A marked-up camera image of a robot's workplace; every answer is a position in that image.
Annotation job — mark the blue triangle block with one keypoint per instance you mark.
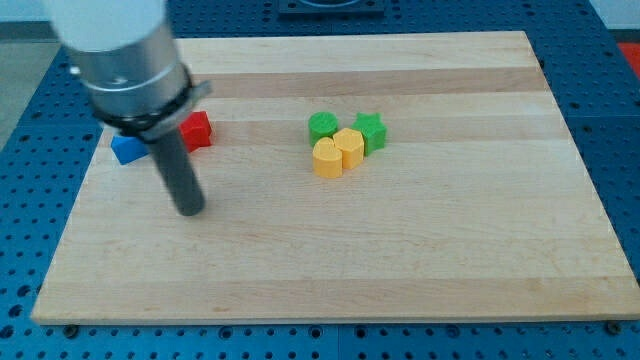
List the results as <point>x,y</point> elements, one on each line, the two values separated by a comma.
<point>128,149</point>

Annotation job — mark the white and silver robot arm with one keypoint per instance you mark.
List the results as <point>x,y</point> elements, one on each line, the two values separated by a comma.
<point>124,53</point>

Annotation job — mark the wooden board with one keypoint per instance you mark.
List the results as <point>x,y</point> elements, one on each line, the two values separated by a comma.
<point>478,209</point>

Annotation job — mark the yellow heart block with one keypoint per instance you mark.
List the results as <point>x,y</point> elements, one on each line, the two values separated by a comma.
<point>327,159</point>

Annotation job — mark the yellow hexagon block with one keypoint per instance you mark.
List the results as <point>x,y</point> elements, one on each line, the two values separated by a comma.
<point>351,144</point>

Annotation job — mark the green cylinder block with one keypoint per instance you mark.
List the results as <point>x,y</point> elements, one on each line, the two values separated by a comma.
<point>320,125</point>

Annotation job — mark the green star block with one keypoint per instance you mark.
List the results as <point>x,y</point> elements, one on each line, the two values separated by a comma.
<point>373,131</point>

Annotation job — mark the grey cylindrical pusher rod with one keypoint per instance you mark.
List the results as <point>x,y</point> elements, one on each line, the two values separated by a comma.
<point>171,157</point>

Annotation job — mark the red block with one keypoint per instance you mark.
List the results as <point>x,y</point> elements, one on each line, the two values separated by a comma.
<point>196,131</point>

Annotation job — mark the red object at right edge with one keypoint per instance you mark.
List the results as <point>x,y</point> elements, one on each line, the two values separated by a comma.
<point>631,52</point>

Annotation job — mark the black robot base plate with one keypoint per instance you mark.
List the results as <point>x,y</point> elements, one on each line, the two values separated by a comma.
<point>308,7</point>

